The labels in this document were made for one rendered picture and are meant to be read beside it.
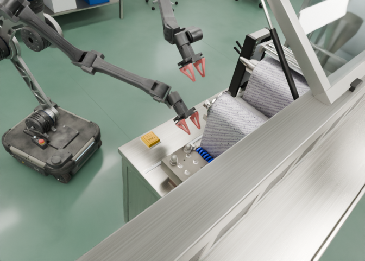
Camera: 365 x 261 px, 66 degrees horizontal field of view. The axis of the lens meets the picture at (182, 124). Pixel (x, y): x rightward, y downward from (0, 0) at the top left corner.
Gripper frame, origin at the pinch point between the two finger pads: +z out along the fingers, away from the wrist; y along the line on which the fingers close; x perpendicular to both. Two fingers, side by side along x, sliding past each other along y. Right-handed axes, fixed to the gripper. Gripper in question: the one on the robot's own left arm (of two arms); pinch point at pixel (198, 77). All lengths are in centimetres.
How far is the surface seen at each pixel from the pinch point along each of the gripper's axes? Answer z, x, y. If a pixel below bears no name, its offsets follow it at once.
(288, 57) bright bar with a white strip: 8.6, 25.2, -27.2
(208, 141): 27.7, -5.5, 5.9
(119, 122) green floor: 6, -166, -27
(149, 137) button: 16.7, -36.8, 15.6
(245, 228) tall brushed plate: 35, 45, 45
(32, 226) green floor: 43, -136, 78
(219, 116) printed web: 17.8, 8.2, 6.0
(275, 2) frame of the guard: -7, 57, 20
